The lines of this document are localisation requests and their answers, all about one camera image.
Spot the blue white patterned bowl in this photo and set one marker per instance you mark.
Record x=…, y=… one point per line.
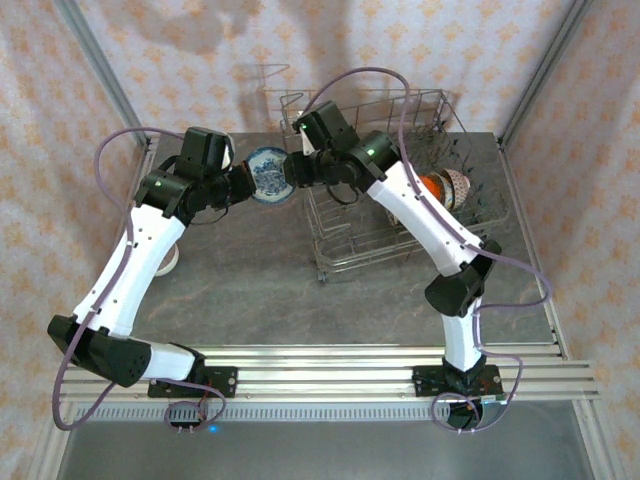
x=270, y=175

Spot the pale pink ribbed bowl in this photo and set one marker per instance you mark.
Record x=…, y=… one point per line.
x=171, y=260

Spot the orange bowl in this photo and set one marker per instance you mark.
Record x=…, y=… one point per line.
x=431, y=187

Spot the blue yellow striped bowl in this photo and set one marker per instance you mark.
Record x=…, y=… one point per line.
x=446, y=194

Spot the brown flower patterned bowl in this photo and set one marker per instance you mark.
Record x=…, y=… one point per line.
x=460, y=187

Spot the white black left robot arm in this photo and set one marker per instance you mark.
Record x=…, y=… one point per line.
x=130, y=270

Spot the small black connector box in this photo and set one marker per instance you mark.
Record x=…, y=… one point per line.
x=185, y=426

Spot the black controller board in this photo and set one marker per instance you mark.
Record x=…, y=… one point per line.
x=470, y=415

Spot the grey metal sheet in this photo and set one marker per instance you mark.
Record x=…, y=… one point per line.
x=320, y=450

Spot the aluminium frame post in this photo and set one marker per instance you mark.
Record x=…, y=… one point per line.
x=105, y=70
x=545, y=70

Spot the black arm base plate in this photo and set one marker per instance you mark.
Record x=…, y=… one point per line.
x=425, y=382
x=225, y=382

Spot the aluminium front rail beam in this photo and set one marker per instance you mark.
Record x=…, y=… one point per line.
x=325, y=375

